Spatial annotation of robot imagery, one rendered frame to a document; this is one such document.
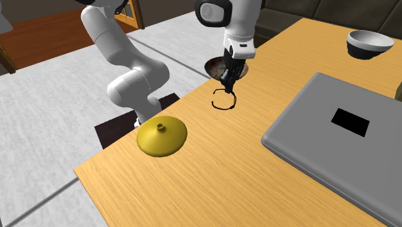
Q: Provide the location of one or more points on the yellow domed lid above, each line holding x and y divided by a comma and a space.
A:
163, 140

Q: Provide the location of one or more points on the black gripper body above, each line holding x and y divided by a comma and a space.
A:
232, 67

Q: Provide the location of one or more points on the dark robot stand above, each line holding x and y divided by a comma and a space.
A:
114, 129

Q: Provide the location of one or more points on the dark sofa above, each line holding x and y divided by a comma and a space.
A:
329, 9

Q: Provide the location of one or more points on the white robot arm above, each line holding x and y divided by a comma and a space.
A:
125, 53

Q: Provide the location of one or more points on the black and white bowl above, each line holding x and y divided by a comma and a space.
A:
369, 41

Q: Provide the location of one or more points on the wooden table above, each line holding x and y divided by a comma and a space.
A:
220, 179

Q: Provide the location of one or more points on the brown patterned bowl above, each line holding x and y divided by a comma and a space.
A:
214, 67

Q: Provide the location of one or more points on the wooden framed door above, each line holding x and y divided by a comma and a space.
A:
135, 15

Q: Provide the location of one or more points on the grey closed laptop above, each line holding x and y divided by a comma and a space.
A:
314, 141

